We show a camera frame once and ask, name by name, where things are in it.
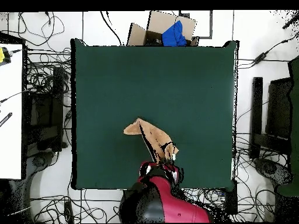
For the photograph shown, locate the tan terry towel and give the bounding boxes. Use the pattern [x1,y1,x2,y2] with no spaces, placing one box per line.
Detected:
[123,117,180,164]

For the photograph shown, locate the dark green tablecloth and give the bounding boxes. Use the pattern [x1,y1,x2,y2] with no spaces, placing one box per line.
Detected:
[70,38,239,190]

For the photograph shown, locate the white side table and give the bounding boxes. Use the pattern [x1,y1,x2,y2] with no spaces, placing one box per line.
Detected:
[0,43,23,180]

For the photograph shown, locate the blue cloth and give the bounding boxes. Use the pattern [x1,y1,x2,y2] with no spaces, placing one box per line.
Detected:
[161,20,188,47]

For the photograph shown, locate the brown cardboard box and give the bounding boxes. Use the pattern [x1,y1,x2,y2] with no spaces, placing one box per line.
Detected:
[126,10,200,47]

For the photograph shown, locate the black power adapter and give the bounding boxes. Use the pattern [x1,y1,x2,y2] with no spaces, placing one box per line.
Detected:
[253,52,268,65]

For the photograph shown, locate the yellow and black tool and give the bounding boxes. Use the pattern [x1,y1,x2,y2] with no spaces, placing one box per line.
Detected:
[0,46,12,64]

